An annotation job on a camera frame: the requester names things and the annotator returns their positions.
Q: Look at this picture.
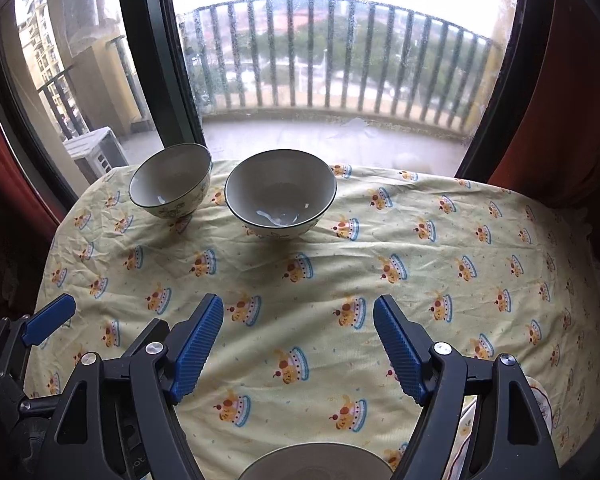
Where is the outdoor air conditioner unit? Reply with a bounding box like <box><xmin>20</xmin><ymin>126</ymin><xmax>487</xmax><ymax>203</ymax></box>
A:
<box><xmin>62</xmin><ymin>127</ymin><xmax>130</xmax><ymax>177</ymax></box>

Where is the large floral bowl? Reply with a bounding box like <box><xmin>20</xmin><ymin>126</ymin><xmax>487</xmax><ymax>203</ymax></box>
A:
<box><xmin>224</xmin><ymin>149</ymin><xmax>338</xmax><ymax>239</ymax></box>

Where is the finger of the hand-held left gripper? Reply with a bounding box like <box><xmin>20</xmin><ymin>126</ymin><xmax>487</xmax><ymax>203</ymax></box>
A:
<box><xmin>0</xmin><ymin>294</ymin><xmax>77</xmax><ymax>403</ymax></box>

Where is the small green floral bowl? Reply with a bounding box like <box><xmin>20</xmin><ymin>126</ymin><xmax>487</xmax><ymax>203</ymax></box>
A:
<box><xmin>129</xmin><ymin>143</ymin><xmax>213</xmax><ymax>220</ymax></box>

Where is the apartment building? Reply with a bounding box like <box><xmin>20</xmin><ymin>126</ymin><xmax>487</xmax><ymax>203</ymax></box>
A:
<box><xmin>16</xmin><ymin>0</ymin><xmax>73</xmax><ymax>91</ymax></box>

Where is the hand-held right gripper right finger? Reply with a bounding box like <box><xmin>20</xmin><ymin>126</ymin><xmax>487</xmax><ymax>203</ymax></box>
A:
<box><xmin>373</xmin><ymin>295</ymin><xmax>563</xmax><ymax>480</ymax></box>

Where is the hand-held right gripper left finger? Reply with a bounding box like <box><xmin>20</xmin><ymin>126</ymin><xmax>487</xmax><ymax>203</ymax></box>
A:
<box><xmin>45</xmin><ymin>294</ymin><xmax>225</xmax><ymax>480</ymax></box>

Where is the dark window frame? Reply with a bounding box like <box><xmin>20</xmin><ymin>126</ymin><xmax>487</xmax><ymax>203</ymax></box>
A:
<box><xmin>0</xmin><ymin>0</ymin><xmax>556</xmax><ymax>211</ymax></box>

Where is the red curtain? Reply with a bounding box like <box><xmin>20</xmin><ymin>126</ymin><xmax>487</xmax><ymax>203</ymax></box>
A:
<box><xmin>0</xmin><ymin>82</ymin><xmax>78</xmax><ymax>321</ymax></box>
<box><xmin>487</xmin><ymin>0</ymin><xmax>600</xmax><ymax>266</ymax></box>

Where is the small blue patterned bowl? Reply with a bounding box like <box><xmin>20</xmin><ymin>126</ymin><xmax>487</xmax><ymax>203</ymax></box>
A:
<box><xmin>237</xmin><ymin>442</ymin><xmax>396</xmax><ymax>480</ymax></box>

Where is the balcony railing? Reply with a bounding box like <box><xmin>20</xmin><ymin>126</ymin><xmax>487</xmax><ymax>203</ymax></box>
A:
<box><xmin>177</xmin><ymin>0</ymin><xmax>501</xmax><ymax>133</ymax></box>

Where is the yellow printed tablecloth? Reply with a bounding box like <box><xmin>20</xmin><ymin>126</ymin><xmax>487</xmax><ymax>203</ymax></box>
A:
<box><xmin>22</xmin><ymin>157</ymin><xmax>600</xmax><ymax>480</ymax></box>

